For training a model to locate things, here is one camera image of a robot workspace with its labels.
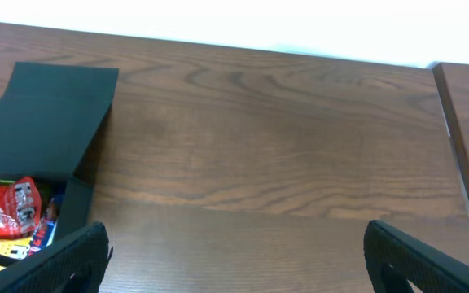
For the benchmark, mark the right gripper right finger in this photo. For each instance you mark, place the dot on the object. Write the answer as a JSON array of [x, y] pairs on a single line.
[[398, 262]]

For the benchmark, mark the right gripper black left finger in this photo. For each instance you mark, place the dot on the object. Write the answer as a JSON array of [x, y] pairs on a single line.
[[75, 263]]

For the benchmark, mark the yellow Hacks candy bag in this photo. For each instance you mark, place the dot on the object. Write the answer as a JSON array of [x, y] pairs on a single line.
[[15, 249]]

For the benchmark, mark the red Hacks candy bag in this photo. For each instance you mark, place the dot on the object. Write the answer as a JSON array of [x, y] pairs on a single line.
[[20, 208]]

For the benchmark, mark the dark green box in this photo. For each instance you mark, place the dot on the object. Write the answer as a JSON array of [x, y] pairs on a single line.
[[49, 117]]

